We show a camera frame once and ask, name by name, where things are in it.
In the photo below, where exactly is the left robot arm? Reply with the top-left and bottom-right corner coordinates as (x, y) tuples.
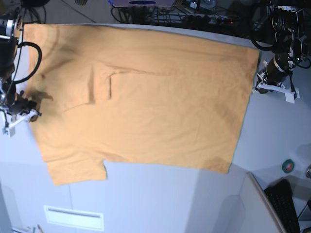
(248, 0), (311, 103)

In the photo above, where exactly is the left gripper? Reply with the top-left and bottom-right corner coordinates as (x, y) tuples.
(253, 53), (299, 103)

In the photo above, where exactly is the white rectangular tray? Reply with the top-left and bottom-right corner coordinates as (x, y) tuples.
(43, 205), (104, 231)

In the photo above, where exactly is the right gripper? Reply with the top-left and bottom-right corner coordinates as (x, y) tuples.
(0, 91), (42, 137)

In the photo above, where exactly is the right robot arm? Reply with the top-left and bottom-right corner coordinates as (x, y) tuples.
(0, 8), (42, 137)

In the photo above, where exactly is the green tape roll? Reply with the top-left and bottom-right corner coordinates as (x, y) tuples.
(281, 159), (295, 174)

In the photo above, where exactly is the black power strip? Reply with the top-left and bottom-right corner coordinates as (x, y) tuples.
(181, 15), (242, 27)

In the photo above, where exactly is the black keyboard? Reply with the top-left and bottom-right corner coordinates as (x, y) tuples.
(264, 179), (300, 233)

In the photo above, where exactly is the orange t-shirt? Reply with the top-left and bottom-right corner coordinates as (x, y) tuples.
(24, 24), (259, 185)

